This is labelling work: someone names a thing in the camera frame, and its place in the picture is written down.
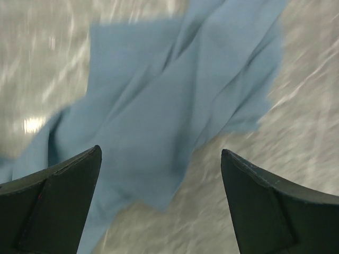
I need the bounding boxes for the grey-blue t shirt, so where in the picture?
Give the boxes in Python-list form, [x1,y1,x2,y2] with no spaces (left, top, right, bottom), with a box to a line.
[1,1,286,253]

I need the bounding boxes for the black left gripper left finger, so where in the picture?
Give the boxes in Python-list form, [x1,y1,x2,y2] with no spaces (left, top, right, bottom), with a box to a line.
[1,146,102,254]

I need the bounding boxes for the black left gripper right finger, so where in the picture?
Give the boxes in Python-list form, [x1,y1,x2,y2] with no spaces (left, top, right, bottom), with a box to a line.
[221,149,338,254]

